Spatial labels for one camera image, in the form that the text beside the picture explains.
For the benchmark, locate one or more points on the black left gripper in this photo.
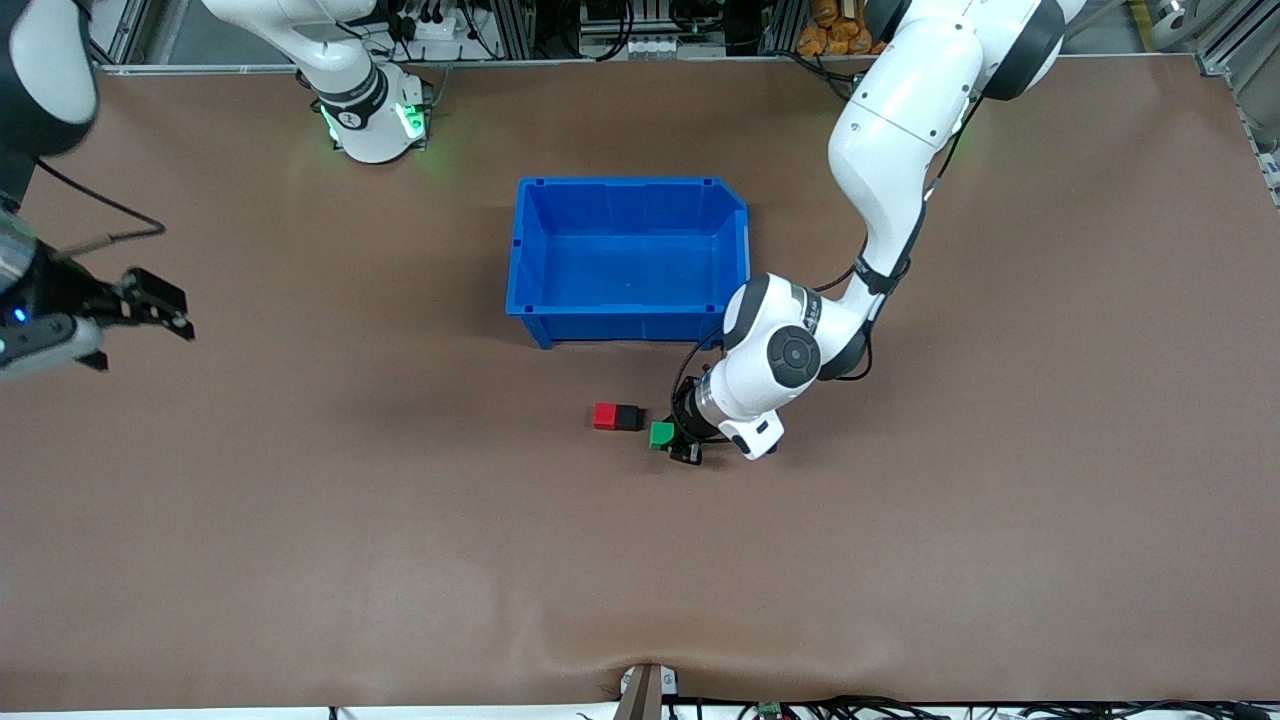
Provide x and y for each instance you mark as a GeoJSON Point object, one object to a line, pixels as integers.
{"type": "Point", "coordinates": [687, 419]}

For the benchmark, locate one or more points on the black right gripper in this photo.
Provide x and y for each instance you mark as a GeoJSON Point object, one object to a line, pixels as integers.
{"type": "Point", "coordinates": [68, 297]}

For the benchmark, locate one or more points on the green cube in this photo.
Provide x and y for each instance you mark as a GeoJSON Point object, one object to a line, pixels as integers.
{"type": "Point", "coordinates": [661, 435]}

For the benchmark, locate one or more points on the red cube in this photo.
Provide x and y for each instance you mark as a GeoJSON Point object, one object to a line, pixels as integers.
{"type": "Point", "coordinates": [605, 416]}

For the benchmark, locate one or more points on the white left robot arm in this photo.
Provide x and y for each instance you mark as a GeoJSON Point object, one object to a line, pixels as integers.
{"type": "Point", "coordinates": [790, 355]}

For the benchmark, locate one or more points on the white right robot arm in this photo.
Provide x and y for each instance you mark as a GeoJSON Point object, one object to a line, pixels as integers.
{"type": "Point", "coordinates": [365, 120]}

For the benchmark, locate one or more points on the black cube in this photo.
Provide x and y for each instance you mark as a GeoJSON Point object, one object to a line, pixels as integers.
{"type": "Point", "coordinates": [629, 417]}

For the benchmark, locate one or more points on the brown table mat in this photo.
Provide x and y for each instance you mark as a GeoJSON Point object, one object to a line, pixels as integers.
{"type": "Point", "coordinates": [640, 560]}

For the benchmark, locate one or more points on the blue plastic storage bin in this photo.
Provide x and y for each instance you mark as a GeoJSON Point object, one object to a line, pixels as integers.
{"type": "Point", "coordinates": [630, 260]}

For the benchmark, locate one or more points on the white connector block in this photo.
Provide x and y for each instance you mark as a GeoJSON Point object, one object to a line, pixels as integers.
{"type": "Point", "coordinates": [650, 45]}

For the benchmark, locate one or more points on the white power strip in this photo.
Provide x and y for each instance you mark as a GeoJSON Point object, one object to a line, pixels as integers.
{"type": "Point", "coordinates": [430, 25]}

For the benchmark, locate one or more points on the orange packaged items heap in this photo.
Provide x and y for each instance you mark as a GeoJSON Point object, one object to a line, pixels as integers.
{"type": "Point", "coordinates": [840, 25]}

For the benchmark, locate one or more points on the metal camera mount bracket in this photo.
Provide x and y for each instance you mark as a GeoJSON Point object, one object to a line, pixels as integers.
{"type": "Point", "coordinates": [645, 695]}

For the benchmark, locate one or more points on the aluminium frame strut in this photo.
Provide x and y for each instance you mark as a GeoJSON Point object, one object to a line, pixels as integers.
{"type": "Point", "coordinates": [130, 30]}

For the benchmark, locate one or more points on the aluminium table edge rail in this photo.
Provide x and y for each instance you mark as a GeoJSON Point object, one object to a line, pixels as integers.
{"type": "Point", "coordinates": [600, 62]}

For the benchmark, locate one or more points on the aluminium frame post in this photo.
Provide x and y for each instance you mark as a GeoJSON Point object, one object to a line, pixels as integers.
{"type": "Point", "coordinates": [1235, 45]}

